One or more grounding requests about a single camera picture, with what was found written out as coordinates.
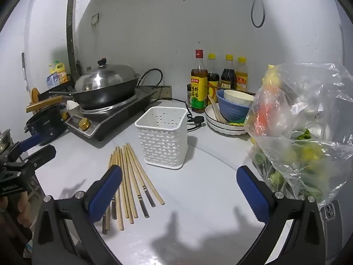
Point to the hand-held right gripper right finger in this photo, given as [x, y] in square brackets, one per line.
[252, 193]

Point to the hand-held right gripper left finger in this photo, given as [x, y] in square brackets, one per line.
[106, 193]

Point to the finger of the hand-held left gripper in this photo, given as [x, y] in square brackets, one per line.
[30, 142]
[41, 156]

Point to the pile of wooden chopsticks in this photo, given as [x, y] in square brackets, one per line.
[132, 176]

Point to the white perforated utensil basket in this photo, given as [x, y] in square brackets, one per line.
[162, 143]

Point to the person's left forearm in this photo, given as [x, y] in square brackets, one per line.
[13, 237]

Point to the person's left hand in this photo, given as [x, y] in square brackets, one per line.
[23, 212]

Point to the black electric cooking pot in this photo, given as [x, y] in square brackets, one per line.
[47, 127]

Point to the metal colander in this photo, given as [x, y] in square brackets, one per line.
[5, 140]

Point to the wooden cutting board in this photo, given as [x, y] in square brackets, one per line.
[34, 96]

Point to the blue and white carton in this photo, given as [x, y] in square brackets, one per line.
[52, 79]

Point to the silver induction cooker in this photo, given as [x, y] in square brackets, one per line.
[110, 121]

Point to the yellow detergent bottle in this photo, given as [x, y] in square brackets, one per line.
[60, 71]

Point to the orange bottle with yellow cap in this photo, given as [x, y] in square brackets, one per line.
[262, 116]

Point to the grey smartphone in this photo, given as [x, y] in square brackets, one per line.
[329, 212]

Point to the blue ribbed bowl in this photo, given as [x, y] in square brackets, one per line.
[231, 113]

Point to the clear plastic bag of vegetables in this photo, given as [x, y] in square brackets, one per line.
[311, 121]

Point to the beige ceramic spoon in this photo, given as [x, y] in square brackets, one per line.
[213, 107]

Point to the white bowl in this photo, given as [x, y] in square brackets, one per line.
[237, 98]

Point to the steel wok lid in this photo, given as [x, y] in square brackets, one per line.
[104, 77]

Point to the brown chopsticks pair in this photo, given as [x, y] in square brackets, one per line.
[249, 92]

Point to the dark vertical pipe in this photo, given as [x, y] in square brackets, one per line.
[71, 38]

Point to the yellow cap sauce bottle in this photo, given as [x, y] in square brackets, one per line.
[213, 80]
[241, 78]
[228, 77]

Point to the small dark spice jar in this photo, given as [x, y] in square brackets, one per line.
[189, 96]

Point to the red cap cooking wine bottle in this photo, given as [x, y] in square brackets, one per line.
[199, 88]

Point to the black wall shelf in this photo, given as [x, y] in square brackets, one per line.
[67, 78]

